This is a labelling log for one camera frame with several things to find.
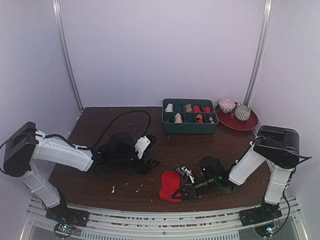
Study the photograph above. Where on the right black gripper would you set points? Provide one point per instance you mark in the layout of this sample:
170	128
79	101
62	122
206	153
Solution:
186	184

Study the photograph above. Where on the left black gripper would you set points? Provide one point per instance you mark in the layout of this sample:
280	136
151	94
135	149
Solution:
145	167

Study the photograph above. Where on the red sock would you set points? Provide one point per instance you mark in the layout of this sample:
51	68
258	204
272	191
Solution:
170	182
197	109

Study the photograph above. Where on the black argyle sock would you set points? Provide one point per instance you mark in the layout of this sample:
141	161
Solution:
199	118

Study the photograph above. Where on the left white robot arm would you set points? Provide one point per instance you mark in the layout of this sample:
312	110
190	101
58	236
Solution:
28	144

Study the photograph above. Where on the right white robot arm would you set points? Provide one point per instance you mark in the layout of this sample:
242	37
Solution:
278	146

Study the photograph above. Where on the green divided organizer box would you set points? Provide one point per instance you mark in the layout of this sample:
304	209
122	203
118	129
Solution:
183	119

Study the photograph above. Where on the beige rolled sock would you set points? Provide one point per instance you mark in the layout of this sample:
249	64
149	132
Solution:
169	108

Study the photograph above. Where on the red rolled sock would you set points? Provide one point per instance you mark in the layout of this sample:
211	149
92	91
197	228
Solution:
197	109

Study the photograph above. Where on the red patterned bowl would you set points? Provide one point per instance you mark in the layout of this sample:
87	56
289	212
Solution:
226	105

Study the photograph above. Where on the striped ceramic cup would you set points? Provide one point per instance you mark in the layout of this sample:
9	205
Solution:
242	112

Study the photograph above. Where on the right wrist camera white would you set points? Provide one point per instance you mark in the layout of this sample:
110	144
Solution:
185	172

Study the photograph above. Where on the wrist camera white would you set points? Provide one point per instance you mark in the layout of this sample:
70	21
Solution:
185	172
141	145

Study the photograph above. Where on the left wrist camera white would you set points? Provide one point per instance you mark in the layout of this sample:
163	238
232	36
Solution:
141	145

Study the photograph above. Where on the aluminium front rail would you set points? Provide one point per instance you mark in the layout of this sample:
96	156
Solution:
107	224

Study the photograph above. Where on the right aluminium frame post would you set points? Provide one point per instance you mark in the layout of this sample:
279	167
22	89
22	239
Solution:
261	48

